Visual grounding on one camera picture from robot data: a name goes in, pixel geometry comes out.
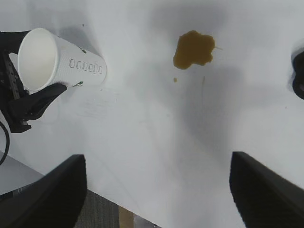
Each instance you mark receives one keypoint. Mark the beige table leg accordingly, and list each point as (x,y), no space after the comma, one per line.
(124,218)

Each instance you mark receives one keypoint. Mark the brown coffee spill puddle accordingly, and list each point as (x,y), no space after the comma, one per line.
(192,50)

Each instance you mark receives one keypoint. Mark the white paper coffee cup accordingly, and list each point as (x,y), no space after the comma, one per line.
(78,59)

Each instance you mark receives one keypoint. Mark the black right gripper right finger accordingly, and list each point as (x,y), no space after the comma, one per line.
(268,202)

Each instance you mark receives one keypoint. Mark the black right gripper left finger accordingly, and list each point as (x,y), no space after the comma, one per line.
(42,204)

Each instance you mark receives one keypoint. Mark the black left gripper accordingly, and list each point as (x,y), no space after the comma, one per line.
(7,78)

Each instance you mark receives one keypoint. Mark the black and purple cloth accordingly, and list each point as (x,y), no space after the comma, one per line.
(299,71)

